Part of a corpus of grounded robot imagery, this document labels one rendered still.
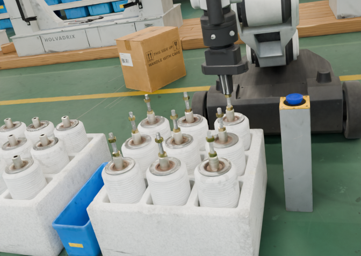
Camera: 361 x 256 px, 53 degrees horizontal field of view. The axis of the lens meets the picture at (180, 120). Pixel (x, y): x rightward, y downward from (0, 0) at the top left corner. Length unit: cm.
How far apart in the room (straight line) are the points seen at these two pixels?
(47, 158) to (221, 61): 57
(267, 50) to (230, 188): 74
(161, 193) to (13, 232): 47
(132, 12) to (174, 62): 110
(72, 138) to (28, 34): 240
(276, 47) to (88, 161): 79
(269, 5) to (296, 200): 56
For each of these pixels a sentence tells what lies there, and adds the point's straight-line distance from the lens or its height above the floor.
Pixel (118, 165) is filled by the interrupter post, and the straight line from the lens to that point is 89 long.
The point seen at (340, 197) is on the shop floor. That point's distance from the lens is 113.
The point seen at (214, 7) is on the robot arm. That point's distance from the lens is 86.
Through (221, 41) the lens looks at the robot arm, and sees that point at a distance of 90.
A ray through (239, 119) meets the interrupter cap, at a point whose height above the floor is 25.
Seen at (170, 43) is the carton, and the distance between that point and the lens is 215.
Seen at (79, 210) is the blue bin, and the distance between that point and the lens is 112.
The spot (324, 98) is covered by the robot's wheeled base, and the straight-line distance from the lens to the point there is 128.
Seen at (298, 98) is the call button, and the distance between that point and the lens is 92.
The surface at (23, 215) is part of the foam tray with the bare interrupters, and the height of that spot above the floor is 15.
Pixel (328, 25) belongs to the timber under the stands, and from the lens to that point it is 275.
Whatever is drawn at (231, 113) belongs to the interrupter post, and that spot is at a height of 27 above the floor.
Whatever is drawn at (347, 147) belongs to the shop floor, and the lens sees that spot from 136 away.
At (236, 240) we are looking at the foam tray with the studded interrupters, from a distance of 84.
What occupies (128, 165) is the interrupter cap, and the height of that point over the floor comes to 25.
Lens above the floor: 70
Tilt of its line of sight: 25 degrees down
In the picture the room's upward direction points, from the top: 11 degrees counter-clockwise
